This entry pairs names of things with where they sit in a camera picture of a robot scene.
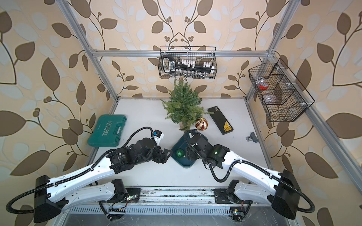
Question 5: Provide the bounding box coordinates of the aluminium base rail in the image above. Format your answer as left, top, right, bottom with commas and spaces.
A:
60, 186, 295, 215

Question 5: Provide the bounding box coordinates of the black wire basket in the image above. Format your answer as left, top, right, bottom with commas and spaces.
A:
248, 59, 315, 122
158, 45, 217, 80

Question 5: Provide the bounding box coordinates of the green glitter bauble ornament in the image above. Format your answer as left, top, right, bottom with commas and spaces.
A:
176, 149, 185, 158

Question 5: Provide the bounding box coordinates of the back black wire basket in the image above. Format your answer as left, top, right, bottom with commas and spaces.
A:
158, 45, 217, 80

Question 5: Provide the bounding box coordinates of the red gold striped ornament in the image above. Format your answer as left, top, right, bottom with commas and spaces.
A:
195, 118, 208, 131

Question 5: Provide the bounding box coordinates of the teal plastic tray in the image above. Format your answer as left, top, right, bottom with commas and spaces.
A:
171, 129, 198, 168

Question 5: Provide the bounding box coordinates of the red item in basket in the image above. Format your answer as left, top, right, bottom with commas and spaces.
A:
255, 78, 269, 90

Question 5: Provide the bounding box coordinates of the small grey metal bracket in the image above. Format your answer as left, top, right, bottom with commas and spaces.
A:
246, 132, 259, 143

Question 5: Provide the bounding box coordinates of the black flat box yellow label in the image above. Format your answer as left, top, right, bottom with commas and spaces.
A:
207, 106, 234, 135

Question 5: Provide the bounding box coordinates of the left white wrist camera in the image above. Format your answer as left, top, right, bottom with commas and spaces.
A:
152, 130, 164, 146

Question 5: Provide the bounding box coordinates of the small green christmas tree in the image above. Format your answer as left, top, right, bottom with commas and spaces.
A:
162, 80, 212, 131

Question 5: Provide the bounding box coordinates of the right black wire basket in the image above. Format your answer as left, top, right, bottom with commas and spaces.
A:
248, 59, 315, 122

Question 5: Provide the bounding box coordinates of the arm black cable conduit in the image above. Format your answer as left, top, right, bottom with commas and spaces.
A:
5, 126, 155, 215
183, 129, 316, 214

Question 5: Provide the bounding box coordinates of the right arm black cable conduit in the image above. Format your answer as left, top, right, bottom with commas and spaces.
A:
183, 129, 316, 214

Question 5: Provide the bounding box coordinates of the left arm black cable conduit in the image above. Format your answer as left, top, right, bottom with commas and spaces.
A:
5, 126, 155, 215

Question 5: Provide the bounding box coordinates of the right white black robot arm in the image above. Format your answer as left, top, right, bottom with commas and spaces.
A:
183, 130, 301, 219

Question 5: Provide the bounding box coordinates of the green plastic tool case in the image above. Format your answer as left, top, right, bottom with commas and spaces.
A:
87, 115, 127, 147

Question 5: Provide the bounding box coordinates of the black socket tool set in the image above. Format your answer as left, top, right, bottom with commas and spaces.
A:
158, 55, 217, 74

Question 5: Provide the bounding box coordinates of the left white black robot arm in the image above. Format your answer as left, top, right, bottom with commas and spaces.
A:
34, 138, 172, 223

